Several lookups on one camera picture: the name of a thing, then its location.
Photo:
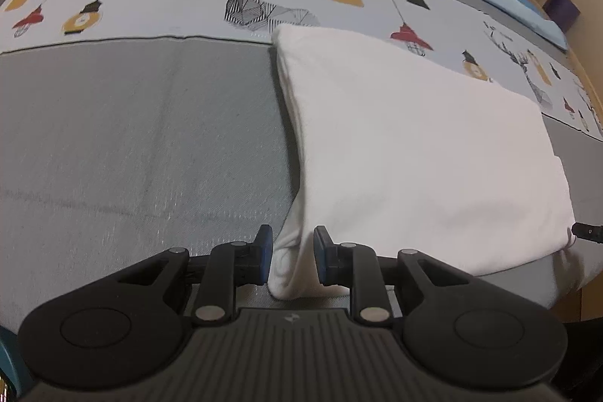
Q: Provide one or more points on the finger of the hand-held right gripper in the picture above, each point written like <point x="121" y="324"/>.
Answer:
<point x="589" y="232"/>

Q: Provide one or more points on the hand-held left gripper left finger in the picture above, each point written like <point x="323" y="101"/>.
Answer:
<point x="267" y="256"/>

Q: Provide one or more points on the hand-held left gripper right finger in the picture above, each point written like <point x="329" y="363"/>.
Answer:
<point x="321" y="258"/>

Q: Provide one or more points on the white long-sleeved shirt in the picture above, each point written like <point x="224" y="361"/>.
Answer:
<point x="400" y="147"/>

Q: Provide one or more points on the grey printed bed sheet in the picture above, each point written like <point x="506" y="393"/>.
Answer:
<point x="141" y="124"/>

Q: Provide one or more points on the purple box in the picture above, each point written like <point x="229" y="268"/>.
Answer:
<point x="561" y="6"/>

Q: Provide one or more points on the teal object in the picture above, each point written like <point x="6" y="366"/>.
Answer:
<point x="9" y="359"/>

